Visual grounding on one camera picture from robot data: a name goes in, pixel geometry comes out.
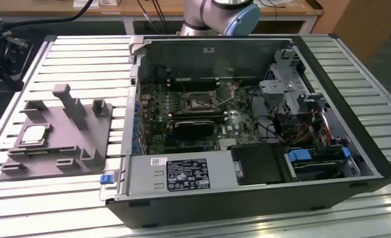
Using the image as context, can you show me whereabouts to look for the silver square CPU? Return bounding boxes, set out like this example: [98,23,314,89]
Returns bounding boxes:
[20,124,49,145]

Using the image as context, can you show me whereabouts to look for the CPU socket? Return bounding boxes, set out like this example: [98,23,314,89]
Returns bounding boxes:
[182,92,218,112]

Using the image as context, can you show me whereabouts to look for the gray parts rack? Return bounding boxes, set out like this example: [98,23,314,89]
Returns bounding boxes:
[0,83,115,180]

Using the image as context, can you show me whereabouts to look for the silver power supply with label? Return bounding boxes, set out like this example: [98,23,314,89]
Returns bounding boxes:
[125,153,241,197]

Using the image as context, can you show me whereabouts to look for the black graphics card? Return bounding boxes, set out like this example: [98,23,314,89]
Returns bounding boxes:
[171,120,217,140]

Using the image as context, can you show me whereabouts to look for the metal socket cover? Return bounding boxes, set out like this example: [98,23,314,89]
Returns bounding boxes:
[221,78,243,99]

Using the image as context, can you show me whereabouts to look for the green motherboard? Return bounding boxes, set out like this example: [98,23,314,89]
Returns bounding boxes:
[138,79,270,156]

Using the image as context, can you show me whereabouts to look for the small silver chipset heatsink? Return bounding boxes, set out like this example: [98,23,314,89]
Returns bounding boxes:
[219,138,239,151]

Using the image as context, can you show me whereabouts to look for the metal drive cage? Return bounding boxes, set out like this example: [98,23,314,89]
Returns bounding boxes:
[258,48,326,118]

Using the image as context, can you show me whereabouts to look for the black plastic bay cover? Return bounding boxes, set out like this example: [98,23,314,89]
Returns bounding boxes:
[230,144,290,186]

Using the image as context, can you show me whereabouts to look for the black open PC case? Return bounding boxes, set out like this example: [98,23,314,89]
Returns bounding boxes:
[105,34,391,229]

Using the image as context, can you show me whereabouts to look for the hard disk in blue carrier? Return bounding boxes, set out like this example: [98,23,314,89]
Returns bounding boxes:
[286,148,350,182]

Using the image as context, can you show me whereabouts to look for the brown wooden cabinet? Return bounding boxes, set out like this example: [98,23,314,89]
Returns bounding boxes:
[311,0,391,65]

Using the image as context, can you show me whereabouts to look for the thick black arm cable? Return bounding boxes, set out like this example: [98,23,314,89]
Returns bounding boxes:
[0,0,101,29]

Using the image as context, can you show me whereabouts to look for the wooden desk white frame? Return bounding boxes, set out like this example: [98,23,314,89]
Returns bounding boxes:
[0,0,326,35]

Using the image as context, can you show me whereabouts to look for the wire locking lever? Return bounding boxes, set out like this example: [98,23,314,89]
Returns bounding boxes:
[217,97,235,108]

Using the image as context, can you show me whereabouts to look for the black wire bundle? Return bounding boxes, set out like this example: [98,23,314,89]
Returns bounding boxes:
[251,85,291,146]

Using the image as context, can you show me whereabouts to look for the yellow and orange wires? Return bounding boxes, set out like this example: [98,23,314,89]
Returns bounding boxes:
[294,122,334,147]

